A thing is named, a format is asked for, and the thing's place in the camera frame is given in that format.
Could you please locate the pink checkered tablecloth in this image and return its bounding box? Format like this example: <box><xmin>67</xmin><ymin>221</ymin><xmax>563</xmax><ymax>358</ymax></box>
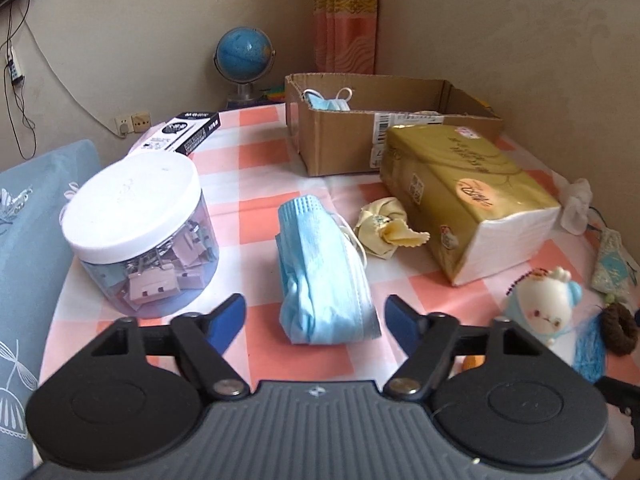
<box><xmin>31</xmin><ymin>104</ymin><xmax>640</xmax><ymax>480</ymax></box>

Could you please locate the white blue bunny toy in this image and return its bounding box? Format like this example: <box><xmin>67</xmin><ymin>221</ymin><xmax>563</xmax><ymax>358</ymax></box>
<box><xmin>501</xmin><ymin>266</ymin><xmax>584</xmax><ymax>366</ymax></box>

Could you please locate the white wall socket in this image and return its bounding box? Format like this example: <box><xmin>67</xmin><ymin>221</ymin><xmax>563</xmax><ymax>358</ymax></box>
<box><xmin>115</xmin><ymin>110</ymin><xmax>151</xmax><ymax>138</ymax></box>

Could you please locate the brown hair scrunchie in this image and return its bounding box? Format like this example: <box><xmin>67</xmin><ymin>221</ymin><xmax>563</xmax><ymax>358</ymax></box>
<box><xmin>600</xmin><ymin>302</ymin><xmax>639</xmax><ymax>356</ymax></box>

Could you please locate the blue embroidered pillow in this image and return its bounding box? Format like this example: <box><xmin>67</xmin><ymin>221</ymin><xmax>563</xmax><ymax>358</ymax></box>
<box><xmin>0</xmin><ymin>138</ymin><xmax>104</xmax><ymax>440</ymax></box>

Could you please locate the open cardboard box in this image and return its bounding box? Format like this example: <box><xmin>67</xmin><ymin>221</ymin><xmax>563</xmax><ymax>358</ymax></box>
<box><xmin>285</xmin><ymin>73</ymin><xmax>503</xmax><ymax>177</ymax></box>

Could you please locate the small orange soft toy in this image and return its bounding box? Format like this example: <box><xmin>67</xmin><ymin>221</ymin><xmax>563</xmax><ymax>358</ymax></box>
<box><xmin>461</xmin><ymin>356</ymin><xmax>485</xmax><ymax>372</ymax></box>

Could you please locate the blue desk globe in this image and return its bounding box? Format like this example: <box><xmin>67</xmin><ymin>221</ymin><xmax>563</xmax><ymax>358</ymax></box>
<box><xmin>213</xmin><ymin>26</ymin><xmax>276</xmax><ymax>110</ymax></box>

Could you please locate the crumpled white tissue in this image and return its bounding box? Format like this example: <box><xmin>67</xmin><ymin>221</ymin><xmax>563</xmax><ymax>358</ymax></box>
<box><xmin>559</xmin><ymin>178</ymin><xmax>593</xmax><ymax>235</ymax></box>

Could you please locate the blue surgical face mask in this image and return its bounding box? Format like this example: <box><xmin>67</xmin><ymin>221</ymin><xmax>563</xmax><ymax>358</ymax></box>
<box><xmin>276</xmin><ymin>195</ymin><xmax>381</xmax><ymax>346</ymax></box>

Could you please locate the gold tissue paper pack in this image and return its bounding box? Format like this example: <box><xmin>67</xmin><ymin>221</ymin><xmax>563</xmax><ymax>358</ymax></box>
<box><xmin>380</xmin><ymin>125</ymin><xmax>561</xmax><ymax>286</ymax></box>

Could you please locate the black and white small box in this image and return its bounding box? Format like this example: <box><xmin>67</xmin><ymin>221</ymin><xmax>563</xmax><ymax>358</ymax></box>
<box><xmin>129</xmin><ymin>112</ymin><xmax>220</xmax><ymax>156</ymax></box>

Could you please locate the blue mask inside box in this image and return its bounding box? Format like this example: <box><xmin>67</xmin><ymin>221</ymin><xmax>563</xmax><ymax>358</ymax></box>
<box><xmin>303</xmin><ymin>87</ymin><xmax>352</xmax><ymax>112</ymax></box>

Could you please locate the clear jar of binder clips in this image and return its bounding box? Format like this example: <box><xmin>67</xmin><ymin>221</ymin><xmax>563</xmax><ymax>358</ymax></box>
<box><xmin>60</xmin><ymin>150</ymin><xmax>219</xmax><ymax>318</ymax></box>

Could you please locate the blue embroidered sachet pouch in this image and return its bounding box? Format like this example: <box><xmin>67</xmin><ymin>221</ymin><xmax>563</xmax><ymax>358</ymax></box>
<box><xmin>573</xmin><ymin>220</ymin><xmax>628</xmax><ymax>384</ymax></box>

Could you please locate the orange patterned curtain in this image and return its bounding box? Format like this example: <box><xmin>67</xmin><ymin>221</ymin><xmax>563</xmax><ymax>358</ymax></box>
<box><xmin>314</xmin><ymin>0</ymin><xmax>378</xmax><ymax>75</ymax></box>

